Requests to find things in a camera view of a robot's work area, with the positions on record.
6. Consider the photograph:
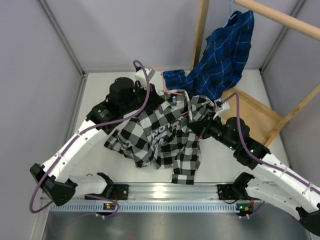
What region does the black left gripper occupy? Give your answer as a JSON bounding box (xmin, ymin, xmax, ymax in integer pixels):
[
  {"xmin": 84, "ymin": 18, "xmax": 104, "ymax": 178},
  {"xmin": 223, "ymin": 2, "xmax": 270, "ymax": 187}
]
[{"xmin": 121, "ymin": 80, "xmax": 165, "ymax": 115}]

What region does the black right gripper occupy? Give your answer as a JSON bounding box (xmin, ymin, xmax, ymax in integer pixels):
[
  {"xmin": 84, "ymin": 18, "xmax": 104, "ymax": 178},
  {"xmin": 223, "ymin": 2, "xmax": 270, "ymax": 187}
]
[{"xmin": 187, "ymin": 112, "xmax": 238, "ymax": 151}]

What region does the pink wire hanger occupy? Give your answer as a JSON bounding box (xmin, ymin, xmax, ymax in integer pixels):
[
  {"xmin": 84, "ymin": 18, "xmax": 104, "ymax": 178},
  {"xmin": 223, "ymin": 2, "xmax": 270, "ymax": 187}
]
[{"xmin": 149, "ymin": 65, "xmax": 197, "ymax": 122}]

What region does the black white checkered shirt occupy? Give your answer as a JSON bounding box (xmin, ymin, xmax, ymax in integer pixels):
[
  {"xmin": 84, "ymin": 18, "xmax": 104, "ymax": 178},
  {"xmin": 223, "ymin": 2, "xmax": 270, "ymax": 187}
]
[{"xmin": 104, "ymin": 90, "xmax": 214, "ymax": 185}]

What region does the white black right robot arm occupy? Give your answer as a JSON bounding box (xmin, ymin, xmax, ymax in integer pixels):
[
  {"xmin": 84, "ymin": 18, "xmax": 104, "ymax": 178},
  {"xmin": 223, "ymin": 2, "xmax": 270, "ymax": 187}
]
[{"xmin": 188, "ymin": 117, "xmax": 320, "ymax": 236}]

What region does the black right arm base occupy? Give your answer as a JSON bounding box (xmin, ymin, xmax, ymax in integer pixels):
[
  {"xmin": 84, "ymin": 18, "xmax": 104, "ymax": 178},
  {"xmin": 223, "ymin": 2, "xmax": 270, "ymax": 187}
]
[{"xmin": 217, "ymin": 183, "xmax": 260, "ymax": 201}]

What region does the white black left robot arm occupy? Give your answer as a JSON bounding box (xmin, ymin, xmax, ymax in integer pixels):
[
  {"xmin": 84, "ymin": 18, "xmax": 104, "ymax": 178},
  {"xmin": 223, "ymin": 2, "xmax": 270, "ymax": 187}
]
[{"xmin": 30, "ymin": 77, "xmax": 163, "ymax": 206}]

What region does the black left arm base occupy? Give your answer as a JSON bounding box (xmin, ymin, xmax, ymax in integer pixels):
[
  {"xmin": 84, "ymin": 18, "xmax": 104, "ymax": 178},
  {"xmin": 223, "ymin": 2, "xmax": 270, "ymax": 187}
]
[{"xmin": 84, "ymin": 183, "xmax": 129, "ymax": 201}]

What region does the blue plaid shirt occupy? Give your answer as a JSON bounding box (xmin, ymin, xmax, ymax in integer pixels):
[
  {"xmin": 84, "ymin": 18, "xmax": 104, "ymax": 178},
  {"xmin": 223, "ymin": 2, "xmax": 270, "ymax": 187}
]
[{"xmin": 162, "ymin": 10, "xmax": 255, "ymax": 100}]

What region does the light blue hanger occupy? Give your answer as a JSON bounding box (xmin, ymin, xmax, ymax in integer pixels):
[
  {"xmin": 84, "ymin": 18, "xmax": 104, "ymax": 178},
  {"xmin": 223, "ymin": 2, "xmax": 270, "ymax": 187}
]
[{"xmin": 223, "ymin": 0, "xmax": 237, "ymax": 28}]

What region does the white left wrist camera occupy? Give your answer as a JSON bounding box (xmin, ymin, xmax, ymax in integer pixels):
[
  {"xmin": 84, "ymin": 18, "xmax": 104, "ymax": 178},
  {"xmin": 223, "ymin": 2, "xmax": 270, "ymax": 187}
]
[{"xmin": 134, "ymin": 67, "xmax": 155, "ymax": 88}]

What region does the wooden clothes rack frame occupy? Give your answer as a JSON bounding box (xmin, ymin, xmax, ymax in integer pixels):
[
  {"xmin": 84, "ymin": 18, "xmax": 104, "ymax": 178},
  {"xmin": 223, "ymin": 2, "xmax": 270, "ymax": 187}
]
[{"xmin": 191, "ymin": 0, "xmax": 320, "ymax": 147}]

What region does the aluminium mounting rail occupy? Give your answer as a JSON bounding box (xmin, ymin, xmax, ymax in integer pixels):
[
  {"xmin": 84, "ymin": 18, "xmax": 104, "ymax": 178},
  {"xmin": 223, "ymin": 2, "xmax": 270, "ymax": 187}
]
[{"xmin": 39, "ymin": 181, "xmax": 276, "ymax": 201}]

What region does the slotted grey cable duct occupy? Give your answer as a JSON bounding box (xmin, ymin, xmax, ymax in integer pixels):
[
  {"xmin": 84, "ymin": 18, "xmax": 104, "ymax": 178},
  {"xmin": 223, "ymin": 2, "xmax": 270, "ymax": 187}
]
[{"xmin": 50, "ymin": 201, "xmax": 253, "ymax": 214}]

